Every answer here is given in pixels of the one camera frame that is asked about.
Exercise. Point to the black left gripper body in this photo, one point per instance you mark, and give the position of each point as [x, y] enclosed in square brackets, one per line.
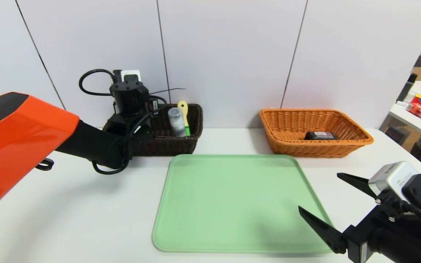
[154, 109]

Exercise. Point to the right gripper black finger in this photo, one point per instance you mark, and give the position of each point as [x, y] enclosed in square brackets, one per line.
[358, 182]
[320, 227]

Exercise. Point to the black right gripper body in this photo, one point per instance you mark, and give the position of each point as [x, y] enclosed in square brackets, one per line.
[359, 244]

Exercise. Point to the white bottle with clear cap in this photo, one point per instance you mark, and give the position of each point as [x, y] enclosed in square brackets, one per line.
[177, 122]

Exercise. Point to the small black carton pink top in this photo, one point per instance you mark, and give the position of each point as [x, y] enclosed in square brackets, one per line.
[320, 135]

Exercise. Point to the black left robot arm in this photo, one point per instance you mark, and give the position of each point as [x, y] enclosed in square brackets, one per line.
[20, 146]

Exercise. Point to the dark brown wicker basket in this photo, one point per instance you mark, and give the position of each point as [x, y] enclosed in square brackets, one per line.
[166, 146]

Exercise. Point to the orange wicker basket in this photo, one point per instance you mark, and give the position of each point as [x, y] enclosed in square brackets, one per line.
[287, 148]

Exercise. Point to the white side table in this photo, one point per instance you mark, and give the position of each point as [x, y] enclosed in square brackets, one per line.
[415, 125]

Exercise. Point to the light green plastic tray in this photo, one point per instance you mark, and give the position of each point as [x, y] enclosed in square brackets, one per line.
[232, 204]

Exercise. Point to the red snack package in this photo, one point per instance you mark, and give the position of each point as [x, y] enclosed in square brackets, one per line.
[418, 112]

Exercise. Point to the red and yellow box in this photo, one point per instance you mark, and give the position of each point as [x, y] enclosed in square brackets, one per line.
[420, 99]

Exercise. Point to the black upright panel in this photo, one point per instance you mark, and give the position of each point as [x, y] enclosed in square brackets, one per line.
[406, 90]

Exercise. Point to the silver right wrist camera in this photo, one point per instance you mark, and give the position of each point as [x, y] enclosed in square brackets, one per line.
[391, 177]

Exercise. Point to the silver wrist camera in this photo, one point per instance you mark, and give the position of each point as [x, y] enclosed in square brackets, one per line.
[132, 75]
[391, 177]

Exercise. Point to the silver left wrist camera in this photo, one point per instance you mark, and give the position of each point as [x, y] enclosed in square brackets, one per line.
[132, 75]

